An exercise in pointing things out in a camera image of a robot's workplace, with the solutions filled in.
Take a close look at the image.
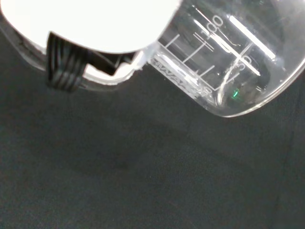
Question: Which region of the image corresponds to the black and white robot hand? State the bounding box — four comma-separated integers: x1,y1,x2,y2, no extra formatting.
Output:
0,0,184,93

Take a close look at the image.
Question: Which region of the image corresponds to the black bench cloth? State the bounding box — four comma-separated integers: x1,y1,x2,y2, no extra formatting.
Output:
0,23,305,229

